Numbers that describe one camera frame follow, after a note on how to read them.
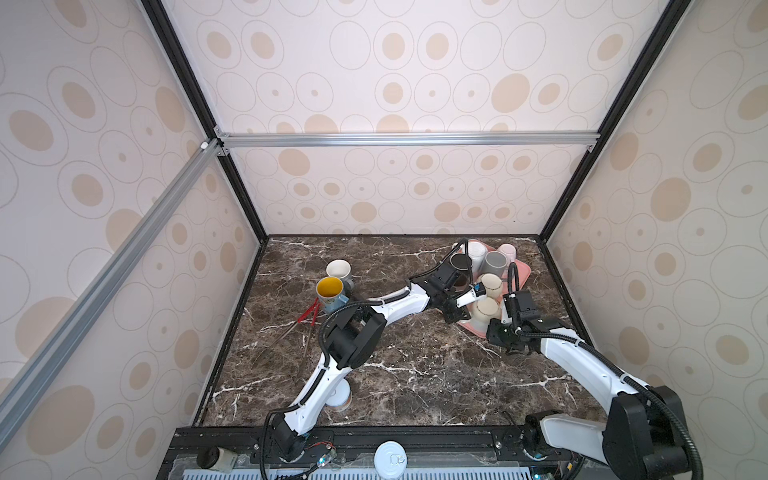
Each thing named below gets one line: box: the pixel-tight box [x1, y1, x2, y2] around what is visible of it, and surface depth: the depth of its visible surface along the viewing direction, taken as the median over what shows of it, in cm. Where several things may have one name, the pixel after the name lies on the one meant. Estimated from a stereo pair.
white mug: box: [468, 241, 488, 273], surface depth 107 cm
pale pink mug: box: [497, 243, 517, 267], surface depth 105 cm
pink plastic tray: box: [458, 240, 532, 339], surface depth 98 cm
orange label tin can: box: [325, 378, 352, 411], surface depth 79 cm
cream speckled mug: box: [471, 296, 501, 329], surface depth 91 cm
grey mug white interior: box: [325, 258, 355, 297], surface depth 100 cm
